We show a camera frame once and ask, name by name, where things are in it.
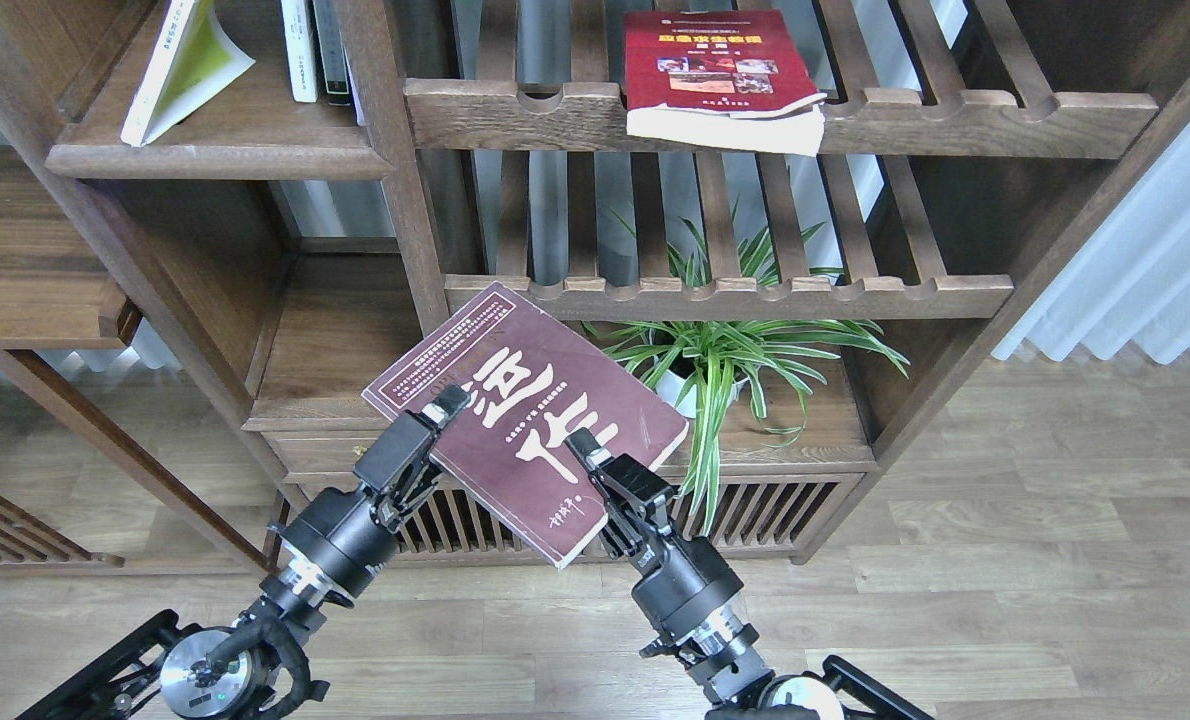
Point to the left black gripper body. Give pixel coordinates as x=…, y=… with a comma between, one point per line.
x=342, y=540

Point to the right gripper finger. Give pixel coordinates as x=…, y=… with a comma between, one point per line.
x=590, y=454

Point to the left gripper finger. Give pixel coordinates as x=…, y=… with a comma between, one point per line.
x=441, y=411

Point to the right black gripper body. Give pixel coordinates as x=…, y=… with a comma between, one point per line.
x=685, y=587

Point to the dark maroon book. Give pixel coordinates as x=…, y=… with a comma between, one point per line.
x=532, y=381

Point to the yellow green cover book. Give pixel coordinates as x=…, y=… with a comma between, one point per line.
x=192, y=61

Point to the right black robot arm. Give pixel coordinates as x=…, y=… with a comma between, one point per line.
x=744, y=686

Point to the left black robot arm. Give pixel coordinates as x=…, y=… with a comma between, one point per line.
x=257, y=667

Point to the white plant pot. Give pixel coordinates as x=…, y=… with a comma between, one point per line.
x=699, y=390

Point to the green spider plant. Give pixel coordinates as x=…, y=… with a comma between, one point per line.
x=763, y=349

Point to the dark wooden bookshelf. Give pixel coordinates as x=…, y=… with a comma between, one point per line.
x=285, y=248

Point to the white upright book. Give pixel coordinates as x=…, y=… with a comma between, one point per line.
x=297, y=24

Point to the red cover book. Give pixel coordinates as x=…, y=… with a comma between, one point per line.
x=728, y=80

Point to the dark upright book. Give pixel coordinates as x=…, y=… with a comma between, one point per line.
x=334, y=65

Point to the white curtain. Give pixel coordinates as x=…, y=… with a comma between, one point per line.
x=1130, y=285

